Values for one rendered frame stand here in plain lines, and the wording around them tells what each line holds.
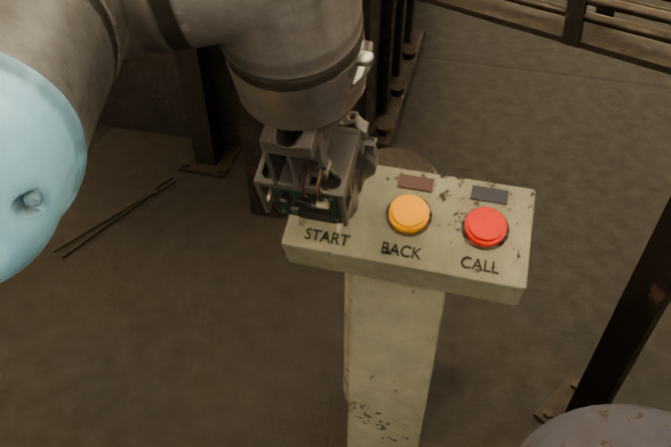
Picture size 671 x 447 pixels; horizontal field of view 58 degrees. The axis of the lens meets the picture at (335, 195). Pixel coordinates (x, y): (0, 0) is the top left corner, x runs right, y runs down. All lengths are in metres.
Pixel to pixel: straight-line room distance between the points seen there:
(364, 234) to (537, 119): 1.34
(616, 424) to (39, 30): 0.64
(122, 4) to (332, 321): 1.02
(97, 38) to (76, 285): 1.19
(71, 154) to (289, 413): 0.97
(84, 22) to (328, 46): 0.14
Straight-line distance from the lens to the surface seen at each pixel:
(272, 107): 0.38
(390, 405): 0.83
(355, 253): 0.59
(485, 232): 0.60
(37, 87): 0.22
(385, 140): 1.61
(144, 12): 0.32
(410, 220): 0.60
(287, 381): 1.20
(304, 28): 0.33
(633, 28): 0.76
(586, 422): 0.71
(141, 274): 1.41
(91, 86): 0.26
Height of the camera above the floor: 1.02
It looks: 42 degrees down
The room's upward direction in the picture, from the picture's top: straight up
